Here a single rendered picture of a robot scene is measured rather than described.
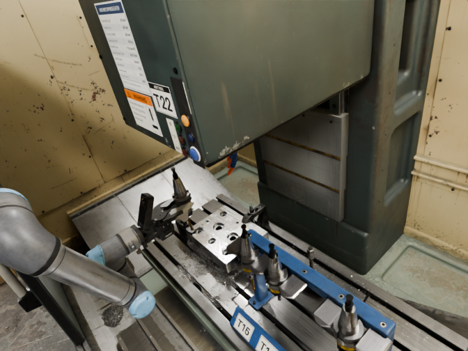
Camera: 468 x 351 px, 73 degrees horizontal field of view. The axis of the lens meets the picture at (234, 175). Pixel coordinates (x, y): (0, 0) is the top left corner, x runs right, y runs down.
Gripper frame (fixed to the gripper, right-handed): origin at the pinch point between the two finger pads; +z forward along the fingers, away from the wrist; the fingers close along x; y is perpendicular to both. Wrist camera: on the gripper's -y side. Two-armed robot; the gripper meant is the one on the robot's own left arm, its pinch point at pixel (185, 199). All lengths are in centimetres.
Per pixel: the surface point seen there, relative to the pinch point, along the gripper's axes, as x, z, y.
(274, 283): 42.8, -1.5, 6.5
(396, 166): 31, 88, 23
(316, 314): 56, -1, 7
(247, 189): -67, 76, 71
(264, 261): 35.3, 2.2, 7.1
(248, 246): 31.6, 0.7, 2.2
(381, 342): 70, 3, 7
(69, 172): -100, -20, 16
